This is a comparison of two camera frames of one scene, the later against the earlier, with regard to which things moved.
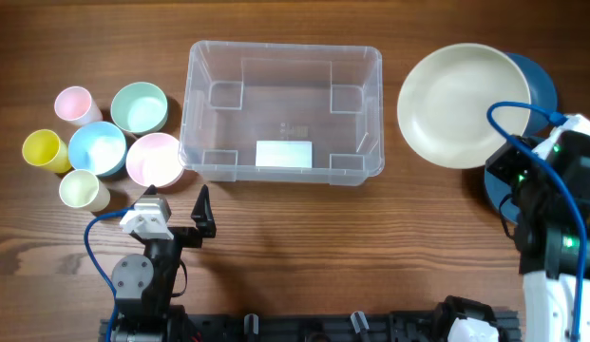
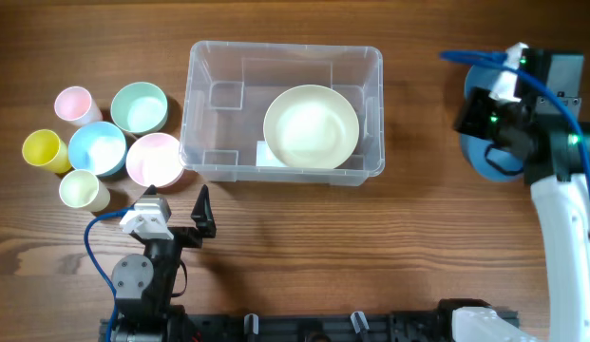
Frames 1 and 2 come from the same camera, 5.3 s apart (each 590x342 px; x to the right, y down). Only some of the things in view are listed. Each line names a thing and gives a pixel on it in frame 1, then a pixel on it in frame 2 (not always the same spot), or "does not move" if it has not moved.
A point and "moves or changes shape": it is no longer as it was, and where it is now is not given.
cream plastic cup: x=82 y=189 does not move
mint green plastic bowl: x=139 y=107 does not move
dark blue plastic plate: x=543 y=94 moves or changes shape
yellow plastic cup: x=44 y=148 does not move
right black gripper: x=496 y=161 to x=466 y=119
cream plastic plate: x=444 y=99 to x=311 y=126
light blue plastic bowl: x=98 y=146 does not move
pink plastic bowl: x=155 y=159 does not move
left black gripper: x=202 y=214 does not move
